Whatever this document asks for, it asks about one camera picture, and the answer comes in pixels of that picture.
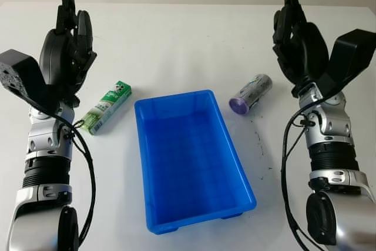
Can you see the silver can with purple lid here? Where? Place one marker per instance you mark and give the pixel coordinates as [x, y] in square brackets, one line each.
[252, 92]

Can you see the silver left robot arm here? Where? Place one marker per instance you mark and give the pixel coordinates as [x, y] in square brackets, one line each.
[44, 145]

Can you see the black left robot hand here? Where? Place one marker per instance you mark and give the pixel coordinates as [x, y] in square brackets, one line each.
[55, 54]

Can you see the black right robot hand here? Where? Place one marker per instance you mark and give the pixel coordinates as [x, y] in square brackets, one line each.
[311, 54]

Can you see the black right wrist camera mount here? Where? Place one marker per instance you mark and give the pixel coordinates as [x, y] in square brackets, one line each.
[349, 54]

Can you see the green and white carton box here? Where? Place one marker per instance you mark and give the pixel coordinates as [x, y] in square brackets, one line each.
[107, 105]

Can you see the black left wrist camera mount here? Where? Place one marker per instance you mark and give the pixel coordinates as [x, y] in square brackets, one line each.
[20, 71]

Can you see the blue plastic tray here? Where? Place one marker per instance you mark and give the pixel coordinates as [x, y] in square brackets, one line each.
[188, 157]

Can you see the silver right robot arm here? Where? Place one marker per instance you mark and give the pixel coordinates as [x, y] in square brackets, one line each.
[332, 145]

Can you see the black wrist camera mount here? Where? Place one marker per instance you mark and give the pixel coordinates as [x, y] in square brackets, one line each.
[20, 71]
[349, 54]

